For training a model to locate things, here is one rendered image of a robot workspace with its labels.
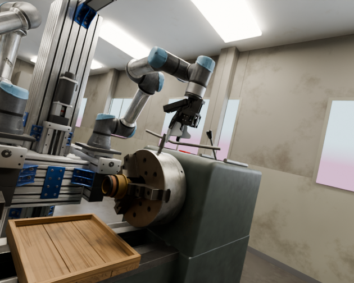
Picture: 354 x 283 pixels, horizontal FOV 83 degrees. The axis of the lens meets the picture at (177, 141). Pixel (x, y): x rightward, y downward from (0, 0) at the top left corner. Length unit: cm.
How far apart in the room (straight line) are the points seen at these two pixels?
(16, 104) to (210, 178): 96
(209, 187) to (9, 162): 84
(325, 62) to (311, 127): 97
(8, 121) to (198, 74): 89
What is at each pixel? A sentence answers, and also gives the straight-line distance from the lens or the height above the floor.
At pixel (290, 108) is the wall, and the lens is 352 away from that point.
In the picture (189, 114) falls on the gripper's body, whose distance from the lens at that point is 76.
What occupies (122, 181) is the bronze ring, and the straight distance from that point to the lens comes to 77.
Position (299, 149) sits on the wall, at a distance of 336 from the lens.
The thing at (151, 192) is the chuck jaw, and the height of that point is 110.
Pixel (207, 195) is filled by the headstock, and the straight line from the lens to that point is 84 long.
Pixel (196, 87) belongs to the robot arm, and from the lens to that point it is 78.
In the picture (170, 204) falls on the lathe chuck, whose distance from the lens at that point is 78.
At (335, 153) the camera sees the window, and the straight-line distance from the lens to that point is 329.
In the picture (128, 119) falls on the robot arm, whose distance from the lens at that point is 137.
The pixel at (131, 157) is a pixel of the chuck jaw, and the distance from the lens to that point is 86.
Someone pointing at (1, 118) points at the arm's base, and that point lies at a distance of 121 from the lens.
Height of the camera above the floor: 127
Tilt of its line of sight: 2 degrees up
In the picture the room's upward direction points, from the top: 13 degrees clockwise
